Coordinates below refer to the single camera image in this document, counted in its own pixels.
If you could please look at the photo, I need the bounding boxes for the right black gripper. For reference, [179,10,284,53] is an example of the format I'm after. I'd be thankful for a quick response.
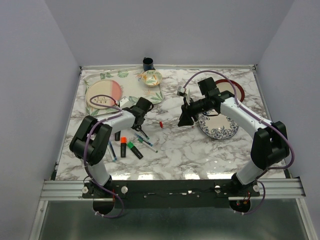
[177,96,210,127]

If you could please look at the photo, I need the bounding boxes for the red capped white marker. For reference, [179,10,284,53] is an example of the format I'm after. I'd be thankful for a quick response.
[191,118,197,129]

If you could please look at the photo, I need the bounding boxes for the dark slim pen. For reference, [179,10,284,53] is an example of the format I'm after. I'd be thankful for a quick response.
[138,126,150,140]

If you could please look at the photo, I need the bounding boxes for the green capped white marker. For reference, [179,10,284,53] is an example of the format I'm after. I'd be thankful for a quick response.
[138,138,158,153]

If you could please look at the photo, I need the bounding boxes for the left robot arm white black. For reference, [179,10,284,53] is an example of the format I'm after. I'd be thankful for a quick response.
[69,97,154,198]

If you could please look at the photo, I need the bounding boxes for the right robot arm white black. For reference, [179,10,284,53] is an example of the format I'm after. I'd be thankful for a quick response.
[177,77,290,196]

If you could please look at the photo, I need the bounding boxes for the light blue clear pen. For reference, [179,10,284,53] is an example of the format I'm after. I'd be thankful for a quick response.
[108,141,117,162]

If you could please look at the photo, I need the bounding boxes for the floral leaf serving tray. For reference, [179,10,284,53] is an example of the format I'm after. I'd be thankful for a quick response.
[83,69,164,116]

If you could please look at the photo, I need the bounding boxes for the floral ceramic bowl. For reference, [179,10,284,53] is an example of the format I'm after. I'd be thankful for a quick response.
[141,70,163,88]

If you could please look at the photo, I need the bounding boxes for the blue floral white plate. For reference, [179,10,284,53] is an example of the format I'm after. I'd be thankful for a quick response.
[198,110,239,140]

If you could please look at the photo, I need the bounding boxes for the orange capped black highlighter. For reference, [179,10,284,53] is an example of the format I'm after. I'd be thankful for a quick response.
[120,136,127,158]

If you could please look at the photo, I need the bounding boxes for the blue capped black highlighter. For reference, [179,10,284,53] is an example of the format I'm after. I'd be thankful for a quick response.
[114,131,121,142]

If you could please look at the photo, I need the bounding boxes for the green capped black highlighter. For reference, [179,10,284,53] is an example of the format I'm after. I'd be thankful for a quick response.
[127,141,144,159]

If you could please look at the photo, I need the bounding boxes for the dark blue mug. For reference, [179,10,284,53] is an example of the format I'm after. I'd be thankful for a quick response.
[142,57,155,72]

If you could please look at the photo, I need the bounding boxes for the pink cream round plate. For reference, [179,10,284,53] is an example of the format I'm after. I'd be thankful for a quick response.
[85,79,123,109]

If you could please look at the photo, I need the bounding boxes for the red rimmed beige plate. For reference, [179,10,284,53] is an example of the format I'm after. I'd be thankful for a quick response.
[215,79,245,103]

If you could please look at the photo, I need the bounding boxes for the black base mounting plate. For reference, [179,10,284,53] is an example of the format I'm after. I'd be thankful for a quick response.
[82,179,260,209]

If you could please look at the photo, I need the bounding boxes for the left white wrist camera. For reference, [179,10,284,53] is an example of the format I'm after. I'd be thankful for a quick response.
[118,97,132,109]

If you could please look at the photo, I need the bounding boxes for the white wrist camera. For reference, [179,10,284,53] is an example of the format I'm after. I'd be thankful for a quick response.
[118,97,132,109]
[177,86,192,105]

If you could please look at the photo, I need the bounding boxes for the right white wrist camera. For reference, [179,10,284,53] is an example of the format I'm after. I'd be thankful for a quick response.
[177,86,192,105]

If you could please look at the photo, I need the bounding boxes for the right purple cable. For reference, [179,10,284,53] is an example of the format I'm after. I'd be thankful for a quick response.
[183,70,296,216]

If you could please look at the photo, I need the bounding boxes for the aluminium frame rail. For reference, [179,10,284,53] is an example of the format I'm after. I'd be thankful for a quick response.
[40,178,306,201]

